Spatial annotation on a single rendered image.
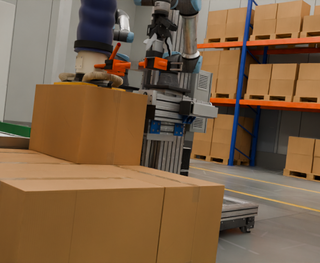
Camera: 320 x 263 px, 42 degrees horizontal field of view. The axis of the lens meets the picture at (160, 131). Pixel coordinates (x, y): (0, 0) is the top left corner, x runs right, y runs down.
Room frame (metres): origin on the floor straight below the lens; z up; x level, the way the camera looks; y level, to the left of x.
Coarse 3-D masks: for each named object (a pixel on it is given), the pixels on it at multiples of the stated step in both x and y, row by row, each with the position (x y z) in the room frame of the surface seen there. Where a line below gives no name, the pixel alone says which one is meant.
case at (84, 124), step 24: (48, 96) 2.40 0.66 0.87; (72, 96) 2.18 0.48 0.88; (96, 96) 2.13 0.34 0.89; (120, 96) 2.23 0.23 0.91; (144, 96) 2.33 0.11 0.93; (48, 120) 2.37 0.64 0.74; (72, 120) 2.16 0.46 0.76; (96, 120) 2.14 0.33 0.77; (120, 120) 2.24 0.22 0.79; (144, 120) 2.35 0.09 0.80; (48, 144) 2.34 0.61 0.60; (72, 144) 2.14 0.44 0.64; (96, 144) 2.15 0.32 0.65; (120, 144) 2.25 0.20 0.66
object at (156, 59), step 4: (144, 60) 1.99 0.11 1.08; (148, 60) 1.99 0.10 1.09; (152, 60) 1.97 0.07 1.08; (156, 60) 1.94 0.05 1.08; (160, 60) 1.95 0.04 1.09; (164, 60) 1.97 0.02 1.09; (144, 64) 1.99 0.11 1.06; (148, 64) 1.99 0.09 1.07; (152, 64) 1.97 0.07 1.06; (156, 64) 1.94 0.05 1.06; (148, 68) 2.00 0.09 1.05; (152, 68) 1.98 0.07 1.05; (156, 68) 1.96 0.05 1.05; (160, 68) 1.95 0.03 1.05; (164, 68) 1.97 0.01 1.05
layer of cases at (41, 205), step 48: (0, 192) 1.37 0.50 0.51; (48, 192) 1.30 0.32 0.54; (96, 192) 1.43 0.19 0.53; (144, 192) 1.59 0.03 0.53; (192, 192) 1.78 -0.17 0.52; (0, 240) 1.34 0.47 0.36; (48, 240) 1.31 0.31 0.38; (96, 240) 1.45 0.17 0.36; (144, 240) 1.61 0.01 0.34; (192, 240) 1.81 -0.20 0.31
